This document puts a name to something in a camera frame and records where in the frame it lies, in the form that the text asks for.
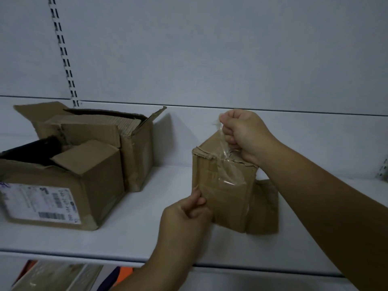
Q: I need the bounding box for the person's left hand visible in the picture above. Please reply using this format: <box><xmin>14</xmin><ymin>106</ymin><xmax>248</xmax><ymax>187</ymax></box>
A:
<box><xmin>160</xmin><ymin>187</ymin><xmax>213</xmax><ymax>255</ymax></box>

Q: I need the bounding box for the person's right hand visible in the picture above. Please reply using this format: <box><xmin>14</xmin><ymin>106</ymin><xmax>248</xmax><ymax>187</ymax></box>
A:
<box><xmin>219</xmin><ymin>109</ymin><xmax>281</xmax><ymax>168</ymax></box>

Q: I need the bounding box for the small taped cardboard box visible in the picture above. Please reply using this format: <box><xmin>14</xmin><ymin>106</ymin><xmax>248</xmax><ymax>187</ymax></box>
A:
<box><xmin>192</xmin><ymin>130</ymin><xmax>279</xmax><ymax>235</ymax></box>

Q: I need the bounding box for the clear packing tape strip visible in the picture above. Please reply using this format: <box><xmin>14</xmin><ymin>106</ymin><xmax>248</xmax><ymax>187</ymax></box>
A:
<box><xmin>216</xmin><ymin>119</ymin><xmax>246</xmax><ymax>187</ymax></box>

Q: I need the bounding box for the person's right forearm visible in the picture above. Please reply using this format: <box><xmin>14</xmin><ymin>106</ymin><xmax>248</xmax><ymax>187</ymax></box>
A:
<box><xmin>258</xmin><ymin>139</ymin><xmax>388</xmax><ymax>291</ymax></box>

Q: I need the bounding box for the person's left forearm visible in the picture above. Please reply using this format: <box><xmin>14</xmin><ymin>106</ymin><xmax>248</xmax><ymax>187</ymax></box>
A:
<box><xmin>111</xmin><ymin>238</ymin><xmax>190</xmax><ymax>291</ymax></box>

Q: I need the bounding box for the white metal shelf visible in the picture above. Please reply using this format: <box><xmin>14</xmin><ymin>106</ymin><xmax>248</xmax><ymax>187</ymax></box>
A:
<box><xmin>0</xmin><ymin>95</ymin><xmax>388</xmax><ymax>277</ymax></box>

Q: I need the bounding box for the open cardboard box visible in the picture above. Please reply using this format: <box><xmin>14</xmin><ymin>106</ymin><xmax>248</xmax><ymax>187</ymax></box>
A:
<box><xmin>14</xmin><ymin>101</ymin><xmax>167</xmax><ymax>193</ymax></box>

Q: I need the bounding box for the orange and blue packet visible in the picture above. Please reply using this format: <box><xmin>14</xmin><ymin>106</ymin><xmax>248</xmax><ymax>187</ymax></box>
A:
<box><xmin>97</xmin><ymin>266</ymin><xmax>134</xmax><ymax>291</ymax></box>

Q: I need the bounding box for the cardboard box with shipping label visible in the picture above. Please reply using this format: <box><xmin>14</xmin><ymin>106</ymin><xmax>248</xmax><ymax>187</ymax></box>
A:
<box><xmin>0</xmin><ymin>136</ymin><xmax>125</xmax><ymax>231</ymax></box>

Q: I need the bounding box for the clear plastic wrapped package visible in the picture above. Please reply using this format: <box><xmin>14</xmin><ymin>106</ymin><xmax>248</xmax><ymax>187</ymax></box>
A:
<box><xmin>12</xmin><ymin>260</ymin><xmax>103</xmax><ymax>291</ymax></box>

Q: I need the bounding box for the slotted shelf upright rail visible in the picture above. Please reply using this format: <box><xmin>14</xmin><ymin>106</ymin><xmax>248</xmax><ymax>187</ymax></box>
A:
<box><xmin>47</xmin><ymin>0</ymin><xmax>82</xmax><ymax>108</ymax></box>

